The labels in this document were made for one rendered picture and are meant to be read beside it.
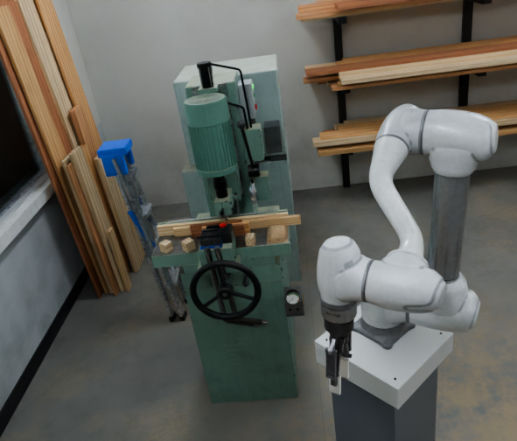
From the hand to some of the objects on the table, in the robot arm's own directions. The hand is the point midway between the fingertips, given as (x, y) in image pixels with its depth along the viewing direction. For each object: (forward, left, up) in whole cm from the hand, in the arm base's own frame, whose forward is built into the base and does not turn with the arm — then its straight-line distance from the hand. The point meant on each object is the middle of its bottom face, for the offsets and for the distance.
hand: (338, 375), depth 138 cm
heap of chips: (+77, -52, -8) cm, 94 cm away
